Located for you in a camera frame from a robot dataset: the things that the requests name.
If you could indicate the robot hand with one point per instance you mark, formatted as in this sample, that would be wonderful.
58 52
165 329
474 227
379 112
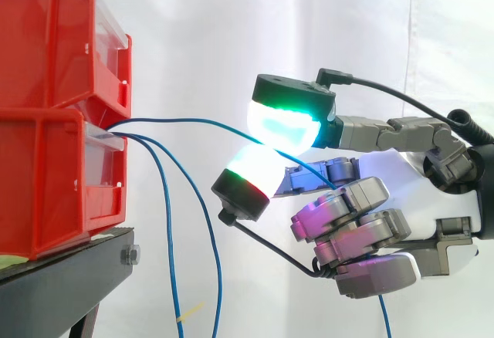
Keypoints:
405 183

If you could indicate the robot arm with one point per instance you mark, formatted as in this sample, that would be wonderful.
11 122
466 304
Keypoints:
487 199

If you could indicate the red plastic bin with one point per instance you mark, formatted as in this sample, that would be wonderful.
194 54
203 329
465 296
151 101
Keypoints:
46 44
42 183

